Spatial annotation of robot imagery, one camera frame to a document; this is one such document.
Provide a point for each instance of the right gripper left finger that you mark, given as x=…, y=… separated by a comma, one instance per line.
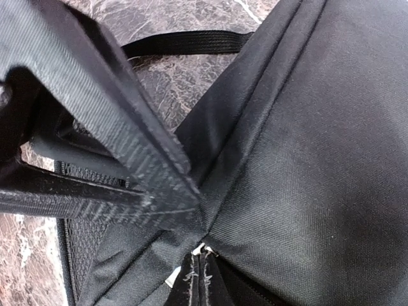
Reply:
x=186, y=288

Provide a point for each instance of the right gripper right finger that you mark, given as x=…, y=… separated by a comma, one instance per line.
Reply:
x=212, y=289

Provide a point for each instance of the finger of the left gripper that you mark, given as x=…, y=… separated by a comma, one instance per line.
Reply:
x=28, y=190
x=83, y=67

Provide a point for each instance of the black student backpack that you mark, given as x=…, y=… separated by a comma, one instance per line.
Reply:
x=300, y=152

